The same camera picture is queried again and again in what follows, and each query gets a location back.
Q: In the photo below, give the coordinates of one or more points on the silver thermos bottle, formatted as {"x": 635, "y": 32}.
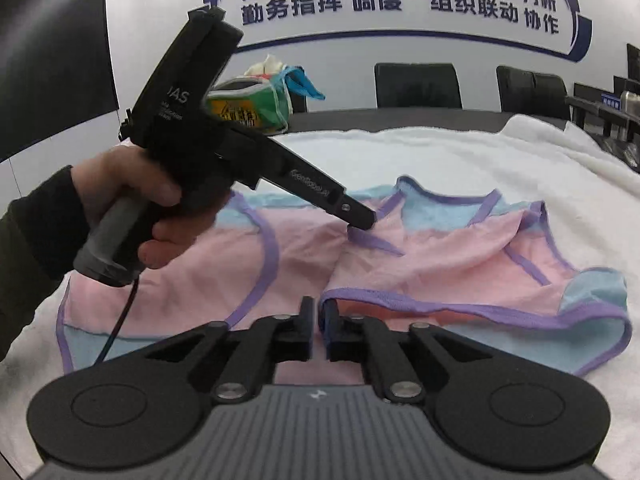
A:
{"x": 629, "y": 115}

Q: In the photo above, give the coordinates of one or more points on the black wall screen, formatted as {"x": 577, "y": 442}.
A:
{"x": 50, "y": 60}

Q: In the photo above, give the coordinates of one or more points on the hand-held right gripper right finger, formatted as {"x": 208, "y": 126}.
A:
{"x": 330, "y": 330}

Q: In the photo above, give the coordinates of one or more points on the black desk monitor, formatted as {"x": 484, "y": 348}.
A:
{"x": 634, "y": 62}

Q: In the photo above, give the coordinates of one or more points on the cream cloth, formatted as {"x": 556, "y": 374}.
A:
{"x": 265, "y": 66}

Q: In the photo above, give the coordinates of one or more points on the pink and blue vest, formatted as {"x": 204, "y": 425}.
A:
{"x": 425, "y": 260}

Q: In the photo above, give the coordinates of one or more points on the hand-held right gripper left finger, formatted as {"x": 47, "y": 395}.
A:
{"x": 301, "y": 335}

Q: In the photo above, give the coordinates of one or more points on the black office chair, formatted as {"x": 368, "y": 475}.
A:
{"x": 515, "y": 87}
{"x": 552, "y": 97}
{"x": 417, "y": 85}
{"x": 298, "y": 102}

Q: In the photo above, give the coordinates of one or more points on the person's left forearm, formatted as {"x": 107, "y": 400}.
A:
{"x": 30, "y": 260}

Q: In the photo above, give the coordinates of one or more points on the blue desk nameplate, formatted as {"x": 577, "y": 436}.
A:
{"x": 610, "y": 101}

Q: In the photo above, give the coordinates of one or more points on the white fluffy blanket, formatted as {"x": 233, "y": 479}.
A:
{"x": 450, "y": 160}

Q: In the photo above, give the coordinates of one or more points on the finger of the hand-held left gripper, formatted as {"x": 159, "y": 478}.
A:
{"x": 352, "y": 212}

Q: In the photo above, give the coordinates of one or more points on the person's left hand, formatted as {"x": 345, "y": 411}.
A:
{"x": 120, "y": 172}

